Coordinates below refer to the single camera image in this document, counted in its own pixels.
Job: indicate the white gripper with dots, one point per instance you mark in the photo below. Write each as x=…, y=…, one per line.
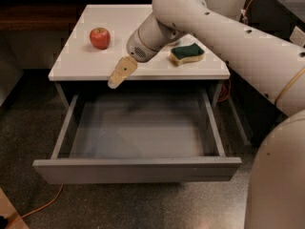
x=135, y=50

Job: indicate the red apple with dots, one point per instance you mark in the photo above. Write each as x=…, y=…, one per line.
x=100, y=38

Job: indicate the grey top drawer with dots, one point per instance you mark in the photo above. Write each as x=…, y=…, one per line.
x=138, y=138

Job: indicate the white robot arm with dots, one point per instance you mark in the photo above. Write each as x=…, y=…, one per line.
x=274, y=67

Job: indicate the white top drawer cabinet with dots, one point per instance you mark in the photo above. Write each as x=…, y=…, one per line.
x=80, y=61

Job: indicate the white paper bowl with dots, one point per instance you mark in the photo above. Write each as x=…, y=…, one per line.
x=174, y=43

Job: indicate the green and yellow sponge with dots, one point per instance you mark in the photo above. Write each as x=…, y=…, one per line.
x=186, y=54

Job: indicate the dark wooden bench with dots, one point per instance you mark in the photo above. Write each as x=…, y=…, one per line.
x=49, y=15

